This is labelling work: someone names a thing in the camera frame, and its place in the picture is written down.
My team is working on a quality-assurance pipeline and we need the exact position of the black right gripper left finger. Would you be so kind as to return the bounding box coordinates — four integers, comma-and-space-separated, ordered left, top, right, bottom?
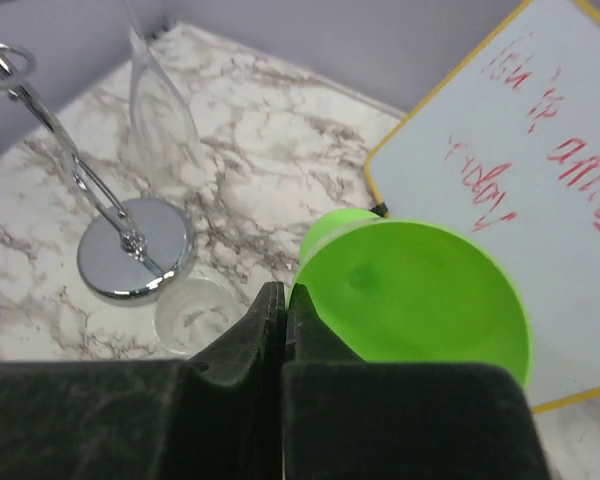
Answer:
0, 282, 286, 479

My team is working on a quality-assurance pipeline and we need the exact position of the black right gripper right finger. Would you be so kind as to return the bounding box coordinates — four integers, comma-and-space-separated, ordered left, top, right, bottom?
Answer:
282, 285, 551, 479

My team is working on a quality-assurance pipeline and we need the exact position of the clear wine glass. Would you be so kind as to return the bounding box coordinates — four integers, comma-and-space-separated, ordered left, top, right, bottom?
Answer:
153, 278, 245, 356
124, 1, 204, 195

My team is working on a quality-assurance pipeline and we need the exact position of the green plastic wine glass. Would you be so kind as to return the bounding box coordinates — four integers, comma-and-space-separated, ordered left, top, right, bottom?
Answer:
293, 209, 533, 388

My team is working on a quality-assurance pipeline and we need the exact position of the chrome wine glass rack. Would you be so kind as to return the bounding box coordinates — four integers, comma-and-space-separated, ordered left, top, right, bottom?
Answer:
0, 42, 194, 302

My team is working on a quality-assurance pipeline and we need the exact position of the yellow framed whiteboard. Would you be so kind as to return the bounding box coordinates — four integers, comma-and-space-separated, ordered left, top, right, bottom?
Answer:
365, 1, 600, 412

